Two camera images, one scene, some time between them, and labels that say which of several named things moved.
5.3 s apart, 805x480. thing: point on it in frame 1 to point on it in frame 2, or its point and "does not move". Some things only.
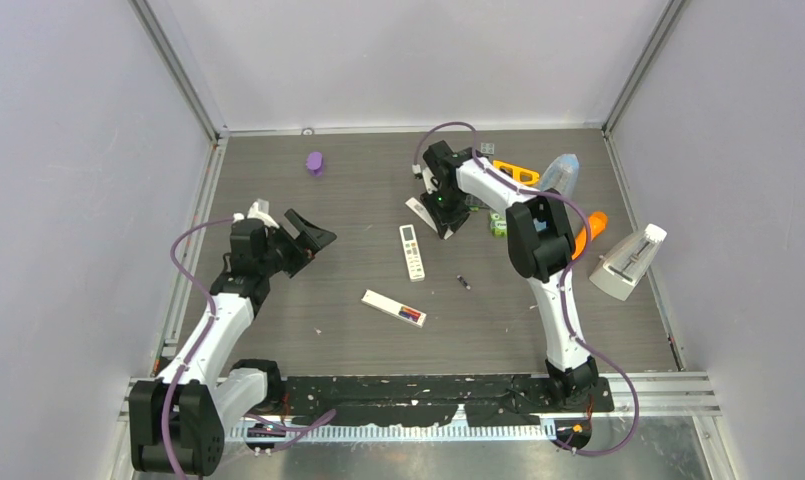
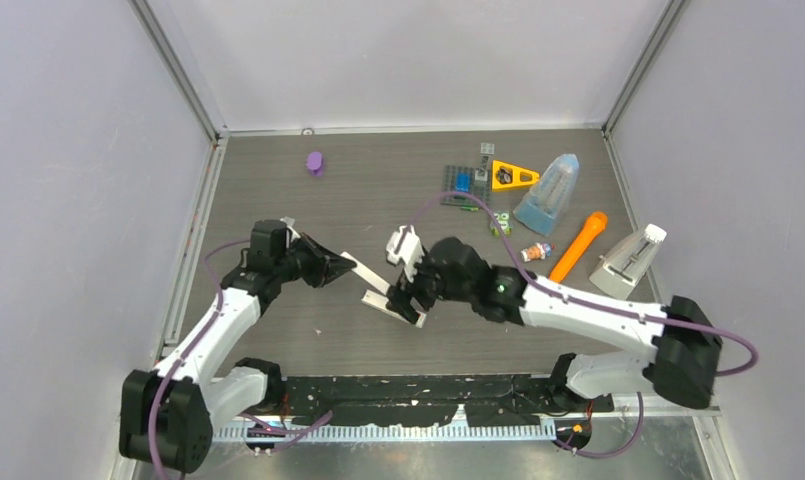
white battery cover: x=420 y=209 to x=367 y=275
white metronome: x=623 y=266 does not move
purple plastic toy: x=315 y=164 does not move
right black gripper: x=455 y=219 to x=400 y=296
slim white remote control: x=391 y=306 does not move
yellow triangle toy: x=522 y=174 does not move
